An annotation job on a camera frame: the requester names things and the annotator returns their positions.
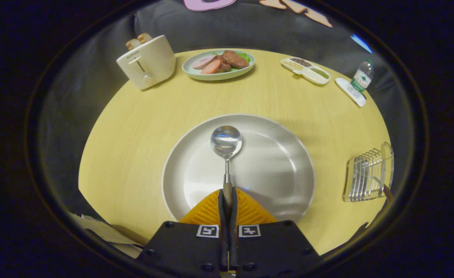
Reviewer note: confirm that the toast slice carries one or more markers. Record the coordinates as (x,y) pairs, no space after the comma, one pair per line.
(133,43)
(145,37)

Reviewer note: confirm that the brown meat piece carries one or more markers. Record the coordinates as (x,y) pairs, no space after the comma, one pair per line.
(235,59)

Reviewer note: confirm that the small white coaster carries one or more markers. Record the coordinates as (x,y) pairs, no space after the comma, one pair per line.
(344,87)

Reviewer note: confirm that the green lettuce leaf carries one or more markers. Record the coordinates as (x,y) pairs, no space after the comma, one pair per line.
(245,56)

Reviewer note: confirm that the white divided condiment tray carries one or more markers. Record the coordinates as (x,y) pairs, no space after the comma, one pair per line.
(317,78)

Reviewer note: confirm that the clear ribbed cutlery holder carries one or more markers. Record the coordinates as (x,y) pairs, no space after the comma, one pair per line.
(362,177)

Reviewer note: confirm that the cream toaster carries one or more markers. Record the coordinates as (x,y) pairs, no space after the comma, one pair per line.
(149,61)

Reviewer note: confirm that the large white plate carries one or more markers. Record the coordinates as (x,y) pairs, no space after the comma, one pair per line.
(273,166)

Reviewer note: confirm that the pink ham slice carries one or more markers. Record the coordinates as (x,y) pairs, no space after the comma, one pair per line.
(211,67)
(203,61)

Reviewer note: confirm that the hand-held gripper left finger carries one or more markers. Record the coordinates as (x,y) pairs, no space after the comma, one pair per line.
(222,239)

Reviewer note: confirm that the clear water bottle green cap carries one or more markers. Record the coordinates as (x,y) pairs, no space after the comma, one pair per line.
(362,79)

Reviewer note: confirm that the pale green plate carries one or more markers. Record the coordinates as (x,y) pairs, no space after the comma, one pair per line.
(226,75)

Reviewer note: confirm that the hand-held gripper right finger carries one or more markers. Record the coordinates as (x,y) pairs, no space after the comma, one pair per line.
(234,239)

